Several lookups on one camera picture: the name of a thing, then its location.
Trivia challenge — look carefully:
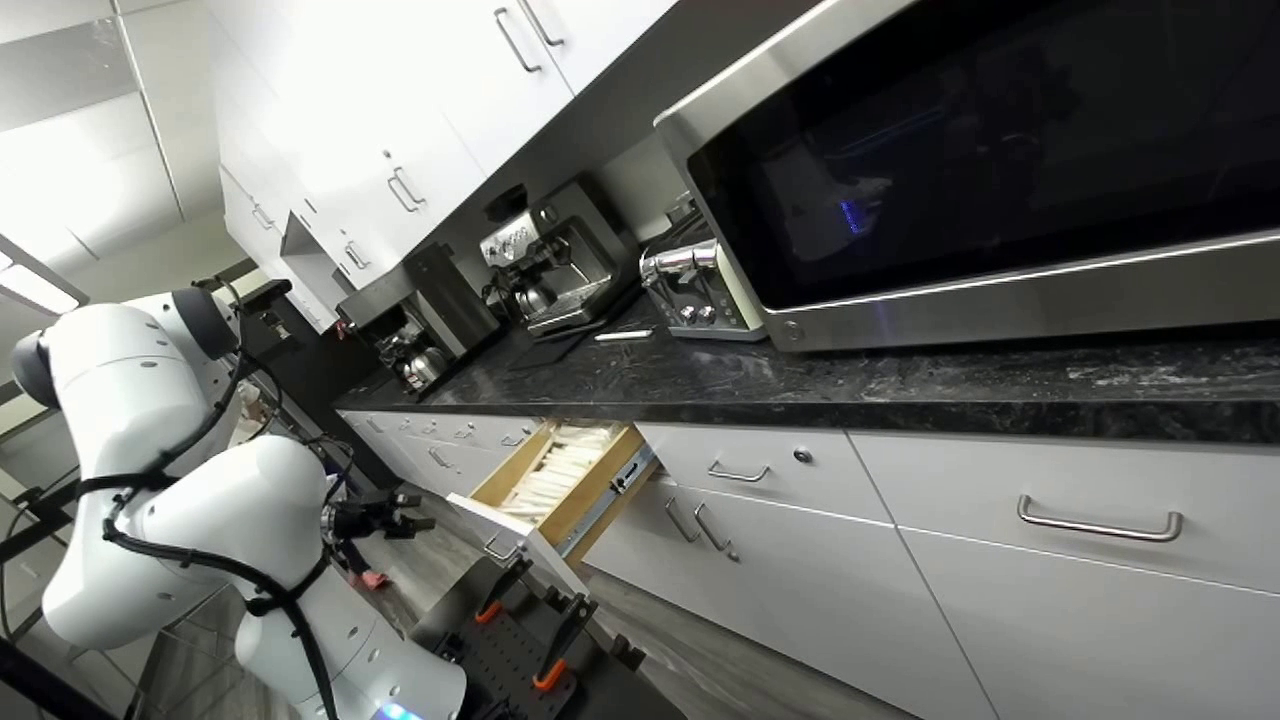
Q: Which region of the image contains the stainless steel espresso machine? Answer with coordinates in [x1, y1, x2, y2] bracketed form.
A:
[477, 176, 640, 336]

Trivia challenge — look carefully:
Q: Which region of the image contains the shiny steel cup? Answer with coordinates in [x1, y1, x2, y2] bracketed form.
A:
[377, 314, 453, 398]

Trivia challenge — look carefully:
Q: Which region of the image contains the black clamp with orange handle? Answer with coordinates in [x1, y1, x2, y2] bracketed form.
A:
[527, 590, 599, 698]
[469, 556, 537, 632]

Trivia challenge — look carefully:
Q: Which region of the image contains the white lower cabinet door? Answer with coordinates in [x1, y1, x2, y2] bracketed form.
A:
[582, 487, 997, 720]

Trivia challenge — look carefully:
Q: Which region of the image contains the ceiling light panel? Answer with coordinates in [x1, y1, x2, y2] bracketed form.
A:
[0, 253, 82, 320]

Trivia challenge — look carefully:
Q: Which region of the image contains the steel upper cabinet handle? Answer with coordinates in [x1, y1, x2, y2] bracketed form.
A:
[486, 2, 546, 78]
[514, 0, 567, 51]

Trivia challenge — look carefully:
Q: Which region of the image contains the stainless steel black microwave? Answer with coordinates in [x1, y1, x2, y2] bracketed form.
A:
[652, 0, 1280, 356]

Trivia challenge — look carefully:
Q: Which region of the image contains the steel cabinet door handle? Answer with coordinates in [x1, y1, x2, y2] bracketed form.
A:
[691, 506, 746, 562]
[661, 500, 705, 548]

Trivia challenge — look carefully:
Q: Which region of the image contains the cream and steel toaster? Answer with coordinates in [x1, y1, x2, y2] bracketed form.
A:
[636, 234, 768, 343]

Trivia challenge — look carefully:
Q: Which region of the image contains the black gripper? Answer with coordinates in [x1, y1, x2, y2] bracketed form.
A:
[324, 487, 440, 544]

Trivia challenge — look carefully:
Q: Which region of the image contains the white lower cabinet front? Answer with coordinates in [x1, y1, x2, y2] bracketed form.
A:
[895, 529, 1280, 720]

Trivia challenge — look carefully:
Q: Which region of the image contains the long steel drawer handle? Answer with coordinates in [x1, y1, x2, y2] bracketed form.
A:
[1012, 490, 1188, 548]

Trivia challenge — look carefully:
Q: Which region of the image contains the black coffee grinder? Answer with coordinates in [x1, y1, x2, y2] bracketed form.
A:
[402, 238, 502, 363]

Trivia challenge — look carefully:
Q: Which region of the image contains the wide white drawer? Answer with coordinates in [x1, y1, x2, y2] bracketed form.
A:
[848, 429, 1280, 598]

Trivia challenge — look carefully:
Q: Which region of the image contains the white drawer with wooden sides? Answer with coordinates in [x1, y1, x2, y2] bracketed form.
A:
[444, 415, 663, 603]

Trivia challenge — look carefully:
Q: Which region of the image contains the black cable along robot arm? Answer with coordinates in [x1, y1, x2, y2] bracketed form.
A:
[94, 353, 342, 720]

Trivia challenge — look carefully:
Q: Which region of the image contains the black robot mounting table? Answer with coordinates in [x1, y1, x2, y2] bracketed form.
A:
[402, 550, 691, 720]

